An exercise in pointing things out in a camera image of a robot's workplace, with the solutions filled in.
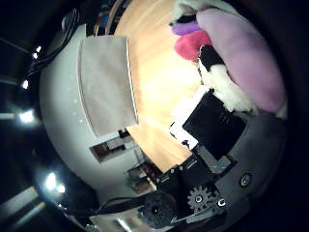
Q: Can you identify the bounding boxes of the grey fabric storage container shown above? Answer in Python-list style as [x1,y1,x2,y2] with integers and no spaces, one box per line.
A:
[76,34,140,138]

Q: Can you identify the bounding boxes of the thin black cable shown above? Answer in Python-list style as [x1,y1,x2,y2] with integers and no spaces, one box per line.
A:
[64,194,150,218]

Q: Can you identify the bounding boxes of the black cable bundle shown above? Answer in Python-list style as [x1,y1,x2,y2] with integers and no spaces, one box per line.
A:
[26,8,82,79]

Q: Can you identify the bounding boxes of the pink white plush unicorn toy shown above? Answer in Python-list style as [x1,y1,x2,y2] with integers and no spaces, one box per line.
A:
[169,0,288,119]

